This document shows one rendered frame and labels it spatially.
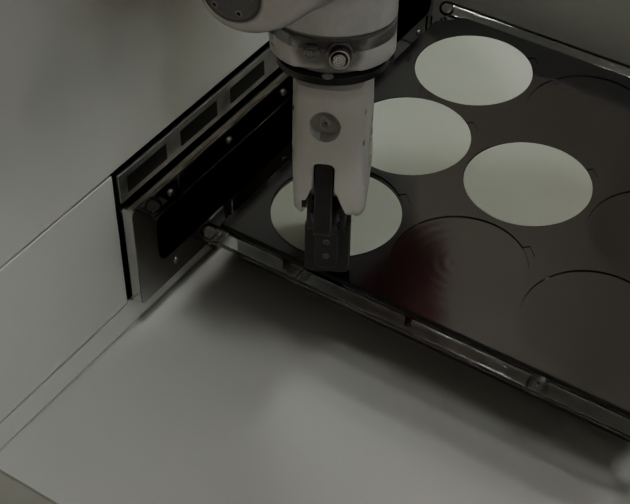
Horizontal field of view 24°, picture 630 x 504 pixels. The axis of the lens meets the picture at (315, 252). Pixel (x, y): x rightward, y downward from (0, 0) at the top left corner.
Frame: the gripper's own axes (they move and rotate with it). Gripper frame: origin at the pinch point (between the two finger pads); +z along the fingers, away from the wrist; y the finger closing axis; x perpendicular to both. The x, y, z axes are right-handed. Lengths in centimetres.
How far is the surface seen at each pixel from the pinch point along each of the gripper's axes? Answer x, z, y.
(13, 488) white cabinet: 21.0, 14.1, -13.4
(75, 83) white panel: 16.5, -14.0, -3.9
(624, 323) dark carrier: -21.5, 3.1, -3.0
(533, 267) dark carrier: -15.1, 2.3, 2.0
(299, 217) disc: 2.7, 1.8, 5.5
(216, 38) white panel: 9.5, -10.6, 10.1
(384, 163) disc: -3.4, 0.8, 12.7
